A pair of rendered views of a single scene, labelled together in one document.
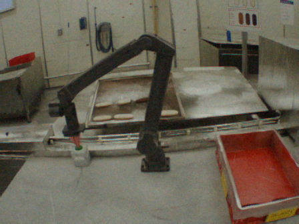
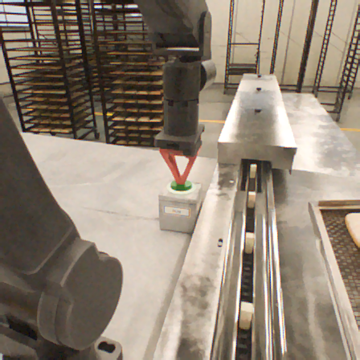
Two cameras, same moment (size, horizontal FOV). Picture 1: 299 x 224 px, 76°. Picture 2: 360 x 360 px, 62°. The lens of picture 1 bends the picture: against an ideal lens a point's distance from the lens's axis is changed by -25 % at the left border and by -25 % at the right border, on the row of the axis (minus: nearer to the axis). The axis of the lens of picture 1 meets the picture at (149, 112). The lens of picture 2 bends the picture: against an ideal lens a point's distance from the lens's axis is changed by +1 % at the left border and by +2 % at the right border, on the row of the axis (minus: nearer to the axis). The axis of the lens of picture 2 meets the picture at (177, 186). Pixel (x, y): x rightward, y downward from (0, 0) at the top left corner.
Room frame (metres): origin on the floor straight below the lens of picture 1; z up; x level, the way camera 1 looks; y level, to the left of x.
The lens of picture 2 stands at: (0.98, -0.15, 1.16)
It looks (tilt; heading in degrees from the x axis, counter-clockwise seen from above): 28 degrees down; 104
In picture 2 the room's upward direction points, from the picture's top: straight up
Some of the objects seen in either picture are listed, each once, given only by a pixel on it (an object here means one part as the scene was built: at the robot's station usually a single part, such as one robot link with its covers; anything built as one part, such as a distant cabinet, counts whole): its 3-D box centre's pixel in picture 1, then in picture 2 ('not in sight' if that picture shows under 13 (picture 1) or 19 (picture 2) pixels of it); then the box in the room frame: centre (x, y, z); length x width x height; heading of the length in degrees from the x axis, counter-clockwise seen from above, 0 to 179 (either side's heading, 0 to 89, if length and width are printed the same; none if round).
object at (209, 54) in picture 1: (262, 71); not in sight; (3.16, -1.81, 0.51); 1.93 x 1.05 x 1.02; 90
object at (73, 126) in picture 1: (72, 123); (181, 120); (0.87, 0.32, 1.02); 0.10 x 0.07 x 0.07; 90
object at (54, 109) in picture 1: (59, 103); (188, 55); (0.87, 0.36, 1.12); 0.11 x 0.09 x 0.12; 82
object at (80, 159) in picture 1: (81, 158); (182, 212); (0.87, 0.32, 0.84); 0.08 x 0.08 x 0.11; 0
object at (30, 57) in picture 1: (21, 59); not in sight; (4.04, 2.40, 0.94); 0.51 x 0.36 x 0.13; 94
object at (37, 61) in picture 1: (26, 83); not in sight; (4.04, 2.40, 0.44); 0.70 x 0.55 x 0.87; 90
